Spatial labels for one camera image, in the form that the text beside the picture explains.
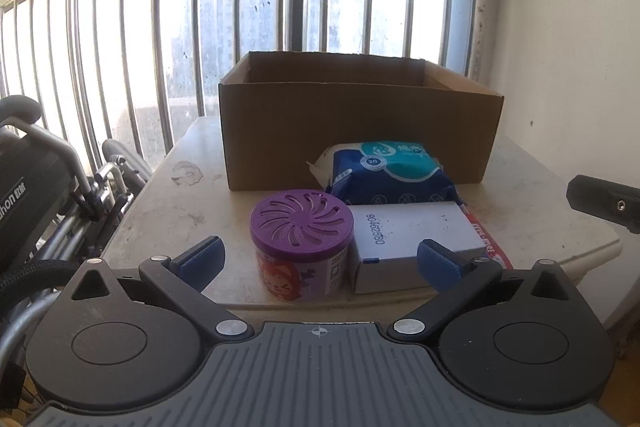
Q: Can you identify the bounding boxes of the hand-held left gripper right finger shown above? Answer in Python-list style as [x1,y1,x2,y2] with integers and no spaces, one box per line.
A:
[387,238,571,342]

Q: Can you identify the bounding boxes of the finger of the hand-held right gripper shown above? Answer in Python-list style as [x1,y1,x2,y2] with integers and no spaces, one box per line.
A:
[566,174,640,235]

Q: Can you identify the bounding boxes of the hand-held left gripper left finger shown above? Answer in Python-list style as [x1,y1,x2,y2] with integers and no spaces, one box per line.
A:
[69,235,253,342]

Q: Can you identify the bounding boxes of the white carton box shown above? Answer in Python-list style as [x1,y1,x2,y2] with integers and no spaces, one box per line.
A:
[347,201,488,295]

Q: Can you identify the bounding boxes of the red toothpaste box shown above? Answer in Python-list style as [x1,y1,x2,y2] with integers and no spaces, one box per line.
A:
[457,202,513,270]

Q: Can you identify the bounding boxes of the blue wet wipes pack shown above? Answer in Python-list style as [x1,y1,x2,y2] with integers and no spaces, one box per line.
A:
[306,140,460,206]

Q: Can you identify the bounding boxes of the purple air freshener can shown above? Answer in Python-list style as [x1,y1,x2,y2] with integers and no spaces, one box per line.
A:
[249,189,355,305]

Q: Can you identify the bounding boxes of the brown cardboard box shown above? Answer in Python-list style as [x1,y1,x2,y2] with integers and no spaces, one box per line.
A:
[218,52,505,192]

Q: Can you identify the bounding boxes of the black wheelchair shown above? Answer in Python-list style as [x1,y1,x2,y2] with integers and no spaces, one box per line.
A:
[0,95,153,408]

